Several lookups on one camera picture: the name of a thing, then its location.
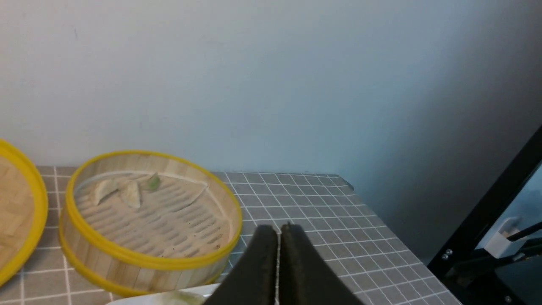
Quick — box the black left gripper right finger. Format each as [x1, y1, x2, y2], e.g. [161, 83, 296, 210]
[279, 223, 363, 305]

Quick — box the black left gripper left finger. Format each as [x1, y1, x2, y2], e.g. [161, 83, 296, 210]
[205, 225, 278, 305]

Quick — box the white square plate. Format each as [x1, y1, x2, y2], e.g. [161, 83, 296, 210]
[108, 283, 219, 305]

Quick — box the grey checked tablecloth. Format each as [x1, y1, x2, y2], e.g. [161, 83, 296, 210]
[0, 166, 459, 305]

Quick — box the bamboo steamer basket yellow rim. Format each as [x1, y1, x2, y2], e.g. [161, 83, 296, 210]
[58, 150, 243, 297]

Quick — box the green dumpling in steamer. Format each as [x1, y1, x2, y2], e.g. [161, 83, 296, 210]
[139, 172, 161, 192]

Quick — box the pale dumpling in steamer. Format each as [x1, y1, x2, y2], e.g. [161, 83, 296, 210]
[120, 181, 141, 210]
[91, 179, 119, 206]

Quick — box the bamboo steamer lid yellow rim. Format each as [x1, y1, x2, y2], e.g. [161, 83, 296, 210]
[0, 139, 48, 285]

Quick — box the black metal frame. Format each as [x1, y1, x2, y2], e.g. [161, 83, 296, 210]
[428, 128, 542, 305]

